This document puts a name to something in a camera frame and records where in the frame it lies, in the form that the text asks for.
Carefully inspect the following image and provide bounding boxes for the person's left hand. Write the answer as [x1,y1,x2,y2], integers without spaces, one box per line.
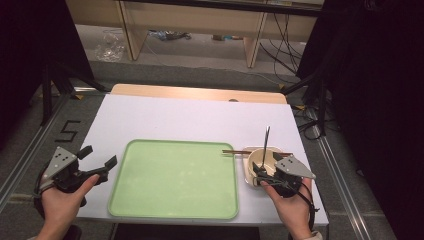
[41,174,101,231]

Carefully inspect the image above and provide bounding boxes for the clear plastic bag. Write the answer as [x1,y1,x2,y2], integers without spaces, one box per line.
[94,29,127,63]

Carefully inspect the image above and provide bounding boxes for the cream square plate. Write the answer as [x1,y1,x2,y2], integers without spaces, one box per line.
[240,145,286,188]

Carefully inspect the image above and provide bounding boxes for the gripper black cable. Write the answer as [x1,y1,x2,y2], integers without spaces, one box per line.
[32,171,48,219]
[299,181,320,234]

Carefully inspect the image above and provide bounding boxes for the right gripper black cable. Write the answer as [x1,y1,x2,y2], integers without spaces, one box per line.
[299,181,320,234]

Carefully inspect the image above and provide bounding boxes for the metal floor rail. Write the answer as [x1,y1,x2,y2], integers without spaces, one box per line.
[0,87,101,205]
[308,108,374,240]

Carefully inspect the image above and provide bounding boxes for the light green plastic tray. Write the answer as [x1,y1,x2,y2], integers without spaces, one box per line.
[107,139,240,220]

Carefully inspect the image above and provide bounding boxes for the blue crumpled wrapper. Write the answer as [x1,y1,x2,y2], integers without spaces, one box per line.
[147,29,193,42]

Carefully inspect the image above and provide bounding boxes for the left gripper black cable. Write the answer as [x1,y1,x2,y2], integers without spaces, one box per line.
[32,171,48,219]

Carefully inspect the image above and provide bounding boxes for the black floor cables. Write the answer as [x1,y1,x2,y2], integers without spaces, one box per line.
[292,104,327,142]

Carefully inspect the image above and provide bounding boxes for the light wooden desk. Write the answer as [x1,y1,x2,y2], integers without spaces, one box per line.
[65,0,325,69]

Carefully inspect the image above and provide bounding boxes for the black metal stand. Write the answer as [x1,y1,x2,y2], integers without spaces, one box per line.
[280,70,330,137]
[39,62,108,127]

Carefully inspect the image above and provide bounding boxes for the black hanging cables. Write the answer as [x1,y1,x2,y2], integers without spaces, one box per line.
[259,13,303,77]

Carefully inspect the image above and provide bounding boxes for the dark curtain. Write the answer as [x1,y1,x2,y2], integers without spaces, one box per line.
[295,0,424,240]
[0,0,96,151]

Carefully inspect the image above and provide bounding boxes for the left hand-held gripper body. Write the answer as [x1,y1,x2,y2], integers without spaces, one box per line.
[33,146,108,198]

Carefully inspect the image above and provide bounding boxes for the person's right hand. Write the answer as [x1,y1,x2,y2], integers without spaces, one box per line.
[260,179,313,234]

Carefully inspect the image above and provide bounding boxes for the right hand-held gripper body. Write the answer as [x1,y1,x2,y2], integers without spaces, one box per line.
[254,155,317,198]

